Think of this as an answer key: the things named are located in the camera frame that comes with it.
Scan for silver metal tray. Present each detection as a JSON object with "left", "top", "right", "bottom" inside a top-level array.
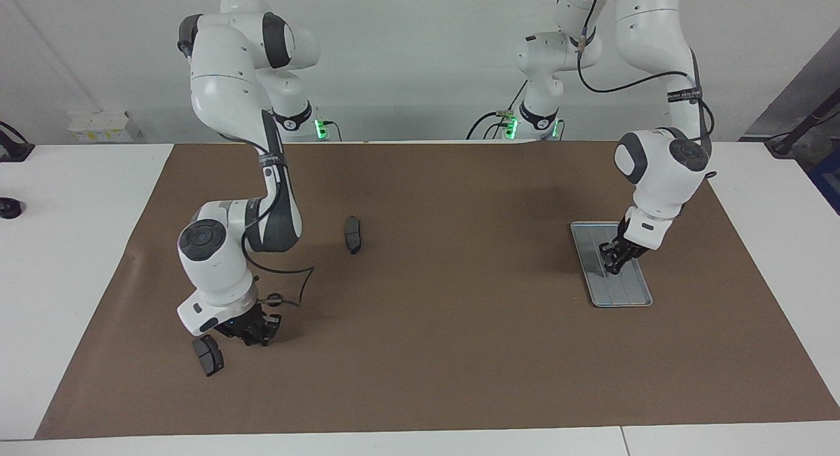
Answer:
[{"left": 570, "top": 221, "right": 654, "bottom": 308}]

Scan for dark grey brake pad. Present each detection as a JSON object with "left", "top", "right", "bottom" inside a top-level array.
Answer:
[
  {"left": 192, "top": 335, "right": 225, "bottom": 377},
  {"left": 344, "top": 215, "right": 364, "bottom": 255}
]

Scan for brown table mat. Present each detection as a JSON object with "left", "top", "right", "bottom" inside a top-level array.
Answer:
[{"left": 34, "top": 140, "right": 840, "bottom": 441}]

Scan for blue crate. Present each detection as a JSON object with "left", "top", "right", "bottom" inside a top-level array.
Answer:
[{"left": 806, "top": 148, "right": 840, "bottom": 215}]

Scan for black stand leg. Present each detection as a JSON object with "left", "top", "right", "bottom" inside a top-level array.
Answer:
[{"left": 765, "top": 92, "right": 840, "bottom": 159}]

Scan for white cardboard box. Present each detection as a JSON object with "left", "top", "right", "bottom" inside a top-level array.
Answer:
[{"left": 67, "top": 110, "right": 142, "bottom": 144}]

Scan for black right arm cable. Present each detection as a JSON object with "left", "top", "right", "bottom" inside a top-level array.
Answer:
[{"left": 240, "top": 112, "right": 317, "bottom": 309}]

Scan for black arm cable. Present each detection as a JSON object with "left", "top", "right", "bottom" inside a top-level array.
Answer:
[
  {"left": 240, "top": 112, "right": 317, "bottom": 309},
  {"left": 576, "top": 20, "right": 717, "bottom": 181}
]

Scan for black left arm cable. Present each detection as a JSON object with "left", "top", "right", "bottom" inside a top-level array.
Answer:
[{"left": 576, "top": 20, "right": 717, "bottom": 181}]

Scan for black base cables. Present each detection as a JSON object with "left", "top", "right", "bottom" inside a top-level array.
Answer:
[{"left": 466, "top": 81, "right": 529, "bottom": 142}]

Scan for black clamp mount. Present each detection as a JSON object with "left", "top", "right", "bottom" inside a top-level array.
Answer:
[{"left": 0, "top": 120, "right": 35, "bottom": 163}]

